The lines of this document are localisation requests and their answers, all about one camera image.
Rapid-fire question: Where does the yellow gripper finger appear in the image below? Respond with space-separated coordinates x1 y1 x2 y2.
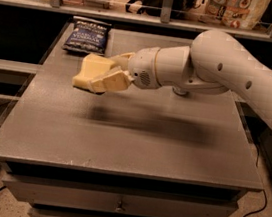
110 52 134 71
87 67 134 94

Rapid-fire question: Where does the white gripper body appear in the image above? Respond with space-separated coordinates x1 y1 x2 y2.
128 47 160 90

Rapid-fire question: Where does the yellow sponge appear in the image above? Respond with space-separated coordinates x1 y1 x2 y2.
72 54 115 94

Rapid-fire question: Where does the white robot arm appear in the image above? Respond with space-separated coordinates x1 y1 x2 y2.
87 30 272 130

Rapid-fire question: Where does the blue chip bag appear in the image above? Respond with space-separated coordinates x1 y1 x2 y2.
62 16 111 55

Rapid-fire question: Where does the black bag on shelf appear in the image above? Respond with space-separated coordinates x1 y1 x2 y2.
125 0 199 19

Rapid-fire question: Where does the colourful snack bag on shelf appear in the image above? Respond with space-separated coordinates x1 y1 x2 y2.
199 0 270 30

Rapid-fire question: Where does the silver blue drink can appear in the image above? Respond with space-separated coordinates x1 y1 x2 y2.
172 87 189 96

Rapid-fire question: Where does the grey drawer cabinet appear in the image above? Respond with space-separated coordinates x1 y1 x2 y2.
0 12 272 217

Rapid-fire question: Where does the grey metal shelf rack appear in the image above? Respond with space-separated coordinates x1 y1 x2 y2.
0 0 272 148

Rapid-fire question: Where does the upper drawer knob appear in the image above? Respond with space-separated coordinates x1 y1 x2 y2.
115 202 125 213

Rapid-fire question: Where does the black cable right floor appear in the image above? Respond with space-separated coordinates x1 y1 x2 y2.
234 155 272 217

